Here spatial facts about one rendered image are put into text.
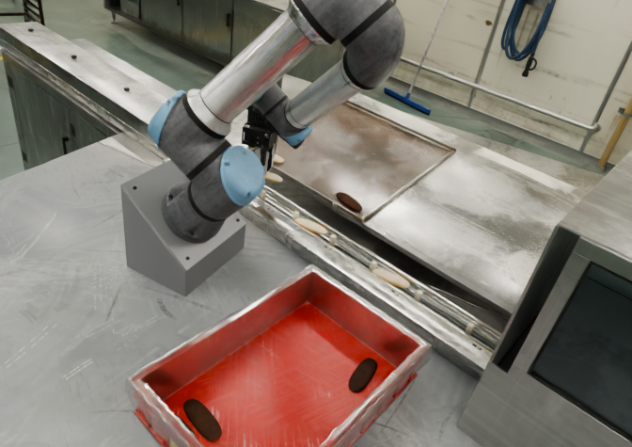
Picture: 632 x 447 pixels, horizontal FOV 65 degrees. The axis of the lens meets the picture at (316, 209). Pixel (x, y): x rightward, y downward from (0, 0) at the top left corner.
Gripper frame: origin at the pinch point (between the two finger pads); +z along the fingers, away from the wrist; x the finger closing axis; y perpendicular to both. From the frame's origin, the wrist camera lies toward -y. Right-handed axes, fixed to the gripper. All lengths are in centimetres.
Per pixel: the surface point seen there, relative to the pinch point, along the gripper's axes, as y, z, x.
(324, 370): -34, 11, 54
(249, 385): -21, 11, 63
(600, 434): -78, -8, 65
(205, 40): 173, 64, -313
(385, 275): -40.7, 7.4, 22.4
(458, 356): -60, 8, 41
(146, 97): 59, 1, -31
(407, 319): -48, 8, 35
